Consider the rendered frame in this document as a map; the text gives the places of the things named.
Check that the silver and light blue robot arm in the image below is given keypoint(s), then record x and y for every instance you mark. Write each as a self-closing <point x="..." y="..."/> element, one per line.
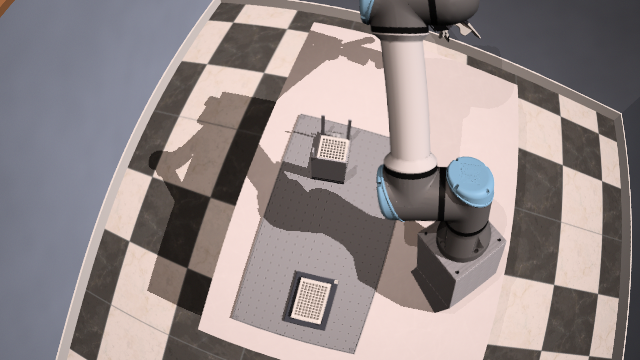
<point x="410" y="186"/>

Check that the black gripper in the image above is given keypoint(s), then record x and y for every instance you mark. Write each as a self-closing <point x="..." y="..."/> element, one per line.
<point x="465" y="28"/>

